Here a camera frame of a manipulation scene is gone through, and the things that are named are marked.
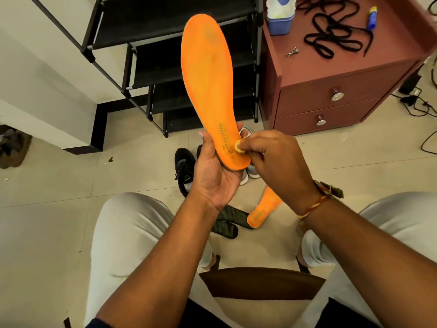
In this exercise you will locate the person's right hand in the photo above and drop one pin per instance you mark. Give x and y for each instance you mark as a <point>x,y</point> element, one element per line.
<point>280,163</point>

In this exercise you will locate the person's left hand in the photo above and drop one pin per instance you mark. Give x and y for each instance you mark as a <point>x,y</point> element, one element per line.
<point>213,181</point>

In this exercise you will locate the person's left thumb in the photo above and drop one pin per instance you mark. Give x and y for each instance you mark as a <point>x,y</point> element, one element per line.
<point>206,146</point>

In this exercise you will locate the person's right thumb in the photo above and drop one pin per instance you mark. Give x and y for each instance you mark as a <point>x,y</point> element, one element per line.
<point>254,159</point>

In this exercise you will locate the orange shoe insole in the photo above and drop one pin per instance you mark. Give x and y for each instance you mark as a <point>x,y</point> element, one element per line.
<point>263,208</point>
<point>208,64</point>

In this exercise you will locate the person's right forearm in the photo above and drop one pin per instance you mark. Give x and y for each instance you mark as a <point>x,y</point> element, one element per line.
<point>368,266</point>

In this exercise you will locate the person's left forearm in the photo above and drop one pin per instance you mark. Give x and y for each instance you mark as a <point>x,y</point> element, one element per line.
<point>160,269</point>

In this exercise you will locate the black sneaker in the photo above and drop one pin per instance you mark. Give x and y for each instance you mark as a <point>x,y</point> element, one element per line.
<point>184,167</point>
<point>199,150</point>

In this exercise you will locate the white grey sneaker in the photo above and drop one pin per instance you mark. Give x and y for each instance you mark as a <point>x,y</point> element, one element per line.
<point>253,171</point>
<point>243,178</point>

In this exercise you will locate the dark green shoe insole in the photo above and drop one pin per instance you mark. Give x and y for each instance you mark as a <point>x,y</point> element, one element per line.
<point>235,216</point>
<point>225,230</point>

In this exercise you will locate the silver drawer knob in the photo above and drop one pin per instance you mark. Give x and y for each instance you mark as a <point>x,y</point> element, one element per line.
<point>337,95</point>
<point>320,121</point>

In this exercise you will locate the small metal key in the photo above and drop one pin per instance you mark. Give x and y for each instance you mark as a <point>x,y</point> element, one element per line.
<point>292,52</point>

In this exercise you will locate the person's left leg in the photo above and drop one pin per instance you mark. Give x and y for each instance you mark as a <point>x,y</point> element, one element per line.
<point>126,232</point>

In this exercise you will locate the person's leg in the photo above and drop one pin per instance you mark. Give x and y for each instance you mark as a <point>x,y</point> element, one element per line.
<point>403,211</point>
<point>126,232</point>

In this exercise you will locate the brown wooden stool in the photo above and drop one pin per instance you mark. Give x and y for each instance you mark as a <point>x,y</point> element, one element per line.
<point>263,283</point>

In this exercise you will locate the maroon wooden drawer cabinet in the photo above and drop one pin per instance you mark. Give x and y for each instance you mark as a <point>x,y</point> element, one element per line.
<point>341,69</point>

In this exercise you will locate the black metal shoe rack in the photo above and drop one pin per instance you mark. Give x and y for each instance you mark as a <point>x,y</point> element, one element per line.
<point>170,17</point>

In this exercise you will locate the blue plastic container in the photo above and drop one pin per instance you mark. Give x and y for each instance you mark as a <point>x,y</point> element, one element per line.
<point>280,25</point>

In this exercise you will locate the black shoelace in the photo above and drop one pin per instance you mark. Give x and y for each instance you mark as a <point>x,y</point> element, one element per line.
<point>336,5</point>
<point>333,30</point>

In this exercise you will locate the person's right leg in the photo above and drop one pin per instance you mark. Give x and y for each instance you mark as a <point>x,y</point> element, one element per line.
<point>403,211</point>

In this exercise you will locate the black charger plug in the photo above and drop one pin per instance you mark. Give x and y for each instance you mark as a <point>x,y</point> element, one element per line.
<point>410,98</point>

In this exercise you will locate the black power adapter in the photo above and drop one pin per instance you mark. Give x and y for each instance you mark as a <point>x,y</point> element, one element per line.
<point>409,81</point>

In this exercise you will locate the black shirt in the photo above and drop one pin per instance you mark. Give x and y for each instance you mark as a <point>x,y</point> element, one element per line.
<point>341,314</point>

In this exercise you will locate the blue yellow tube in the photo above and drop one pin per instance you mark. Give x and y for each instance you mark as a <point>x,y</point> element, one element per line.
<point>371,18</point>

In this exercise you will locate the brown worn shoe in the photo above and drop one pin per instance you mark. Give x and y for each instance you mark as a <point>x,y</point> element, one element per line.
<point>13,146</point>

